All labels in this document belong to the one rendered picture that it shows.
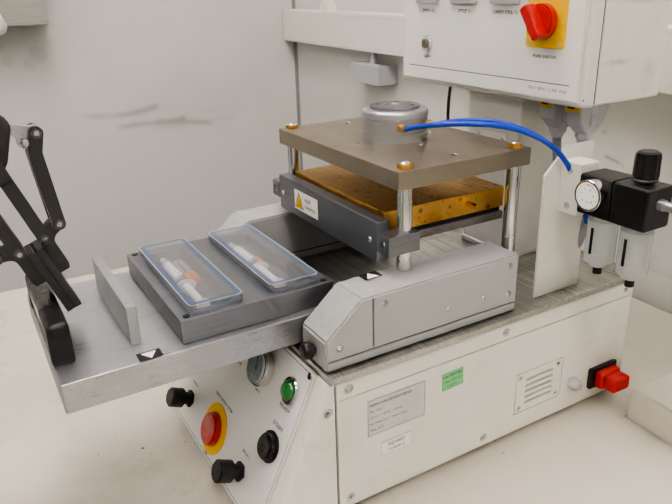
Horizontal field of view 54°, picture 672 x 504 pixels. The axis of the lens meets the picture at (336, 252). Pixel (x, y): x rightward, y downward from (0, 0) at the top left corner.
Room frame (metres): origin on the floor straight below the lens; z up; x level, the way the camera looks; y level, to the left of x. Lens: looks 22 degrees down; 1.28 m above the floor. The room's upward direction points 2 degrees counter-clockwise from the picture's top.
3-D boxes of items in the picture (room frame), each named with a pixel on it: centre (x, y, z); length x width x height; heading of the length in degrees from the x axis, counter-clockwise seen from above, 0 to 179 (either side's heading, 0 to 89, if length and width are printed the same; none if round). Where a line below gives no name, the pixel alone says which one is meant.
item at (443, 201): (0.79, -0.08, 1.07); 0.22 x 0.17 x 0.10; 30
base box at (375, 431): (0.77, -0.08, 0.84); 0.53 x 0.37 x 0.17; 120
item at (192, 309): (0.66, 0.16, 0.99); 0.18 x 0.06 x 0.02; 30
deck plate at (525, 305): (0.81, -0.10, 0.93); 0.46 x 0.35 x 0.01; 120
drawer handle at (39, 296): (0.59, 0.29, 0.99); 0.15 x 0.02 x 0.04; 30
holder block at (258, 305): (0.68, 0.13, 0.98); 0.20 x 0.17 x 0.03; 30
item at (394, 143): (0.79, -0.11, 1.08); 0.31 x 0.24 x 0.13; 30
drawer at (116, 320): (0.65, 0.17, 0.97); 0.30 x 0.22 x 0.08; 120
